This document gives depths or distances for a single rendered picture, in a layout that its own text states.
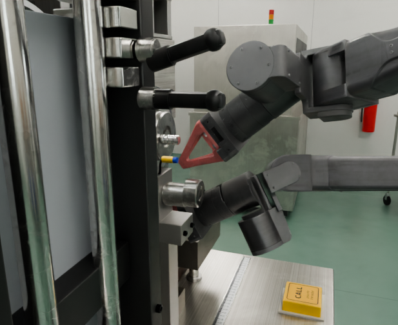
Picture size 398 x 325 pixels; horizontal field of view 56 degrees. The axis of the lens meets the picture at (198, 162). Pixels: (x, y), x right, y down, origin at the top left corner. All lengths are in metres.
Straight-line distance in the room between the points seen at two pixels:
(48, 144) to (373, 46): 0.34
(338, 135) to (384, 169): 4.45
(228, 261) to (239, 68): 0.58
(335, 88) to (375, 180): 0.23
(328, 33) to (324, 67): 4.54
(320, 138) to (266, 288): 4.34
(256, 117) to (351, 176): 0.20
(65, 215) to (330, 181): 0.45
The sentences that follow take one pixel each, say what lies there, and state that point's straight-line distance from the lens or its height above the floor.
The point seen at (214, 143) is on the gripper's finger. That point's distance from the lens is 0.52.
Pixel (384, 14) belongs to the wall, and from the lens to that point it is 5.07.
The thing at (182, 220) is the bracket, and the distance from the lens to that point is 0.55.
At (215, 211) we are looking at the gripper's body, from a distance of 0.61.
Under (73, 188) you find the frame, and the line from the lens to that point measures 0.25.
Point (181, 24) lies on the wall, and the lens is 5.40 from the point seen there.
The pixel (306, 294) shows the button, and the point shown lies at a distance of 0.80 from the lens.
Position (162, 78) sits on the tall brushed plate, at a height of 1.30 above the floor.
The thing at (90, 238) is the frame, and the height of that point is 1.24.
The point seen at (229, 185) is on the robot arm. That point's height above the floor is 1.17.
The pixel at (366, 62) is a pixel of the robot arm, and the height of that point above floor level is 1.36.
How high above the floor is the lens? 1.36
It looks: 15 degrees down
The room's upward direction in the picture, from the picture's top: straight up
